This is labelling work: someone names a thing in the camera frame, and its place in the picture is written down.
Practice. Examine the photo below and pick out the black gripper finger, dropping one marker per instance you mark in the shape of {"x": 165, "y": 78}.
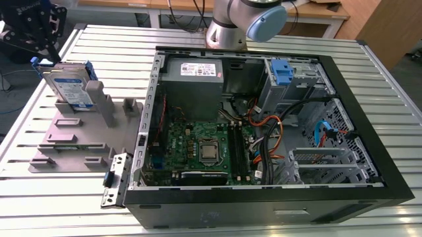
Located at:
{"x": 19, "y": 39}
{"x": 52, "y": 49}

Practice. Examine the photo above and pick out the hard disk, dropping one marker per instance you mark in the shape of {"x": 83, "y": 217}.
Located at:
{"x": 71, "y": 91}

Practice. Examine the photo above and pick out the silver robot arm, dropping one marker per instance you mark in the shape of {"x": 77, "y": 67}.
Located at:
{"x": 224, "y": 34}

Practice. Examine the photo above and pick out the black mesh waste bin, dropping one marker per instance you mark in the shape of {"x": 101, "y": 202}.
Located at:
{"x": 16, "y": 58}

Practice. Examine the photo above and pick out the wooden desk white legs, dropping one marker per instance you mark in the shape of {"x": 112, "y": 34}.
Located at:
{"x": 99, "y": 2}

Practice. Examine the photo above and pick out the grey parts rack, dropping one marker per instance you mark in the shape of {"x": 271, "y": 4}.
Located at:
{"x": 88, "y": 133}

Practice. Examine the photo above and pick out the green RAM stick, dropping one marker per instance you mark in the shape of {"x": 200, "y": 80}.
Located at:
{"x": 68, "y": 147}

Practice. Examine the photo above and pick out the grey power supply unit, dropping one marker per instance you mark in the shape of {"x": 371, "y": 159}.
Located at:
{"x": 192, "y": 98}

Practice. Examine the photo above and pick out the green motherboard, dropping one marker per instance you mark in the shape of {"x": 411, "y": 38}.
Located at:
{"x": 179, "y": 138}

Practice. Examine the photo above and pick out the black expansion card retainer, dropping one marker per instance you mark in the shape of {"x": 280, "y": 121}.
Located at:
{"x": 120, "y": 172}

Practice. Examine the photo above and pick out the CPU socket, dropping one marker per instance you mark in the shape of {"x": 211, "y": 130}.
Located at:
{"x": 208, "y": 140}

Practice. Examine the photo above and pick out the silver CPU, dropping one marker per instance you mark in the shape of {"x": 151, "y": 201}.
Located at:
{"x": 208, "y": 151}

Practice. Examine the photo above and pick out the black RAM slot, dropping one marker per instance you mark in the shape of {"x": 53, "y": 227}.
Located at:
{"x": 231, "y": 150}
{"x": 240, "y": 150}
{"x": 236, "y": 150}

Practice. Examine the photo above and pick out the black graphics card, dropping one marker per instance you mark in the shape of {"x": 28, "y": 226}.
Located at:
{"x": 204, "y": 177}

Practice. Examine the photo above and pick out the blue drive latch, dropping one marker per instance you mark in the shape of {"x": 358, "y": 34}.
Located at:
{"x": 282, "y": 74}

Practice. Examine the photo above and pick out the grey metal drive cage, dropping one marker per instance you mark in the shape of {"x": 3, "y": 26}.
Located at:
{"x": 279, "y": 96}

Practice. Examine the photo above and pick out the black open PC case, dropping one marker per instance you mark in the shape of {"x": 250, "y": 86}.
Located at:
{"x": 230, "y": 209}

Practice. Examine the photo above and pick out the wooden cabinet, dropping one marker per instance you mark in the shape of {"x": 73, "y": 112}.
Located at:
{"x": 389, "y": 24}

